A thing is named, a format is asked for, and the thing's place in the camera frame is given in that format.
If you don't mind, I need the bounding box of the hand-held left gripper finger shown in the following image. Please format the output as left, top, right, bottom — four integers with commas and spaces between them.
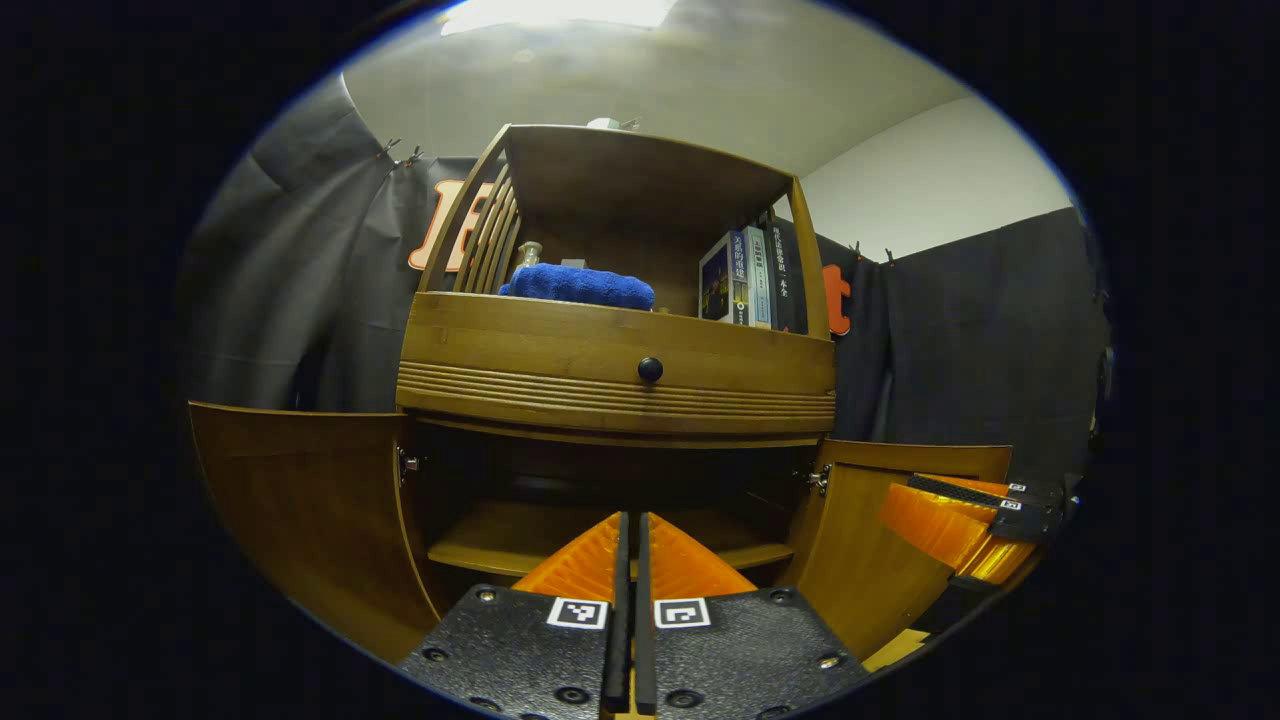
398, 511, 631, 720
637, 511, 869, 719

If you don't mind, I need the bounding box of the wooden shoe cabinet door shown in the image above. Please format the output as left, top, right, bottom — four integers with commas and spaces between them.
780, 438, 1014, 661
188, 400, 446, 664

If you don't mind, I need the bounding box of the wooden double-door shoe cabinet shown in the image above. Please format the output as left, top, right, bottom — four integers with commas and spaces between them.
188, 123, 1014, 666

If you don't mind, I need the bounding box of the wooden ribbed drawer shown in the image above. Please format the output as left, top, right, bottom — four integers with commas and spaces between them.
396, 291, 837, 438

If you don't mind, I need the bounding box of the light grey book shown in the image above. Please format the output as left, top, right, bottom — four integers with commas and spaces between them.
740, 225, 777, 331

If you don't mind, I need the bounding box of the blue folded towel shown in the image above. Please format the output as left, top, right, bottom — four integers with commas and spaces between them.
498, 263, 657, 311

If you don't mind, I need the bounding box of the black backdrop cloth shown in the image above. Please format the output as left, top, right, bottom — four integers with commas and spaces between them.
178, 72, 1113, 481

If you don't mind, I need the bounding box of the ceiling light panel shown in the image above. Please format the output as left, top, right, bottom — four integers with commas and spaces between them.
440, 0, 676, 36

